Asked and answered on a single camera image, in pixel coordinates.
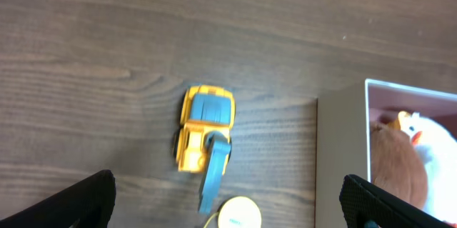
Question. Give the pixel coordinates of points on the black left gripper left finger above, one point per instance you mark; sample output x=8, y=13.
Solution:
x=88, y=203

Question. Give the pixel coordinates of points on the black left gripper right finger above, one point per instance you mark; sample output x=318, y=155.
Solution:
x=366, y=205

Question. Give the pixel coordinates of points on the brown furry plush toy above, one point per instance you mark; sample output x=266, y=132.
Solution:
x=395, y=165

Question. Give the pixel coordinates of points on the white plush duck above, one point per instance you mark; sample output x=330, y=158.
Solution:
x=437, y=149

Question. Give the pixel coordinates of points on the yellow toy truck grey cannon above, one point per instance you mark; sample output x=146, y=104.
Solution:
x=203, y=141

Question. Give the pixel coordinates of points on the white cardboard box pink inside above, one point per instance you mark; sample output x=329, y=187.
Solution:
x=343, y=119

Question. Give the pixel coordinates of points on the yellow rattle drum toy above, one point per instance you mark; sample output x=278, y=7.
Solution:
x=237, y=212

